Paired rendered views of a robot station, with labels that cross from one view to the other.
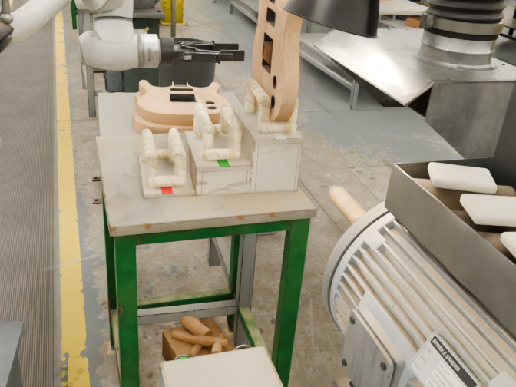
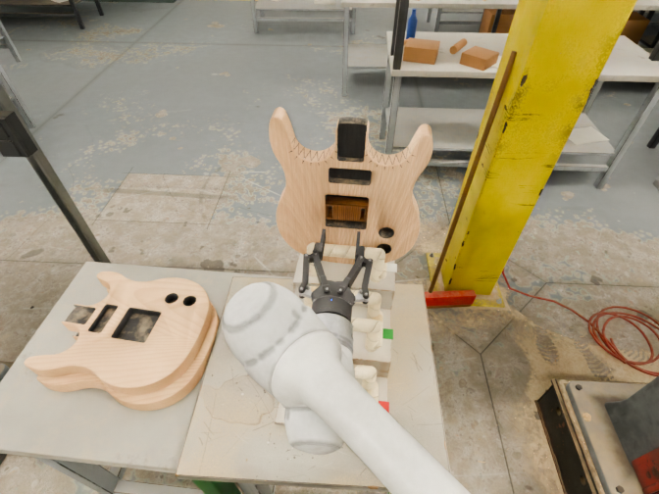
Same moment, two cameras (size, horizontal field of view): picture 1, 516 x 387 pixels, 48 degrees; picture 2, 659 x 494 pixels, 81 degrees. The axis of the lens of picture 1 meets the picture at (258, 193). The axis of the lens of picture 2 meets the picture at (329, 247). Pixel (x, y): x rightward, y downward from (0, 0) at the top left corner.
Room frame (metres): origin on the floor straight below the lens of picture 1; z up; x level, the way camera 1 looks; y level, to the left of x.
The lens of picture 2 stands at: (1.43, 0.66, 1.91)
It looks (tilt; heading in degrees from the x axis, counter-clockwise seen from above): 46 degrees down; 293
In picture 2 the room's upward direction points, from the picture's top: straight up
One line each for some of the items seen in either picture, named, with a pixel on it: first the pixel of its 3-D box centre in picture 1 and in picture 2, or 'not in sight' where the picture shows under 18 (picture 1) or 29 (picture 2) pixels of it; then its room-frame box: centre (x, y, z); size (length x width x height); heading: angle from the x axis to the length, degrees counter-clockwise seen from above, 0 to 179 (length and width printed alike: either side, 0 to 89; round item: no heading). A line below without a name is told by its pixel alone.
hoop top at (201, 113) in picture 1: (203, 117); (338, 322); (1.61, 0.18, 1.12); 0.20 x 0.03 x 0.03; 16
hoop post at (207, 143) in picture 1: (207, 143); (372, 336); (1.53, 0.15, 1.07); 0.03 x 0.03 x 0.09
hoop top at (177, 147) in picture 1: (176, 143); (334, 369); (1.59, 0.25, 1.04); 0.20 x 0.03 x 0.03; 16
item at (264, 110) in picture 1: (263, 117); (377, 267); (1.57, 0.00, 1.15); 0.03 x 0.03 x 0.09
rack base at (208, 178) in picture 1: (215, 160); (339, 338); (1.62, 0.14, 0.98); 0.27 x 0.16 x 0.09; 17
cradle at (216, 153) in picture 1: (222, 153); (377, 328); (1.53, 0.11, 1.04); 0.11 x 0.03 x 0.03; 107
